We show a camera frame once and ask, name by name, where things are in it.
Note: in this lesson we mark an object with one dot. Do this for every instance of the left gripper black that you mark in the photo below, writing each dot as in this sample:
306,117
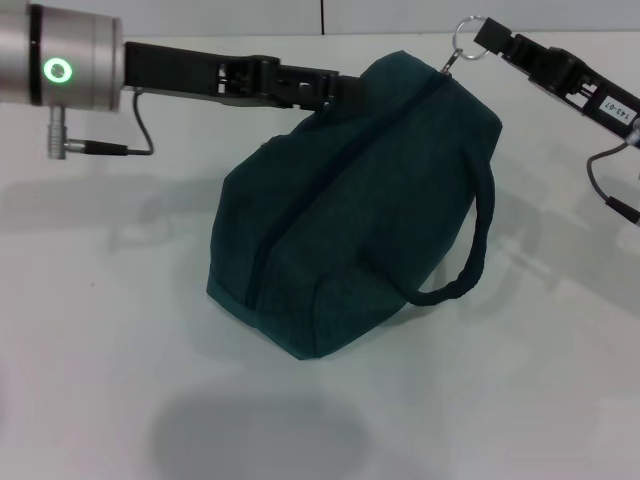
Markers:
190,70

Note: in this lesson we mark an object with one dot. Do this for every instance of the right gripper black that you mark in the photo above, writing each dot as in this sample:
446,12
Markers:
595,95

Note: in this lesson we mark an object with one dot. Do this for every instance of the dark teal insulated lunch bag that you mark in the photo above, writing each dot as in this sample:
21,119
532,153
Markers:
375,200

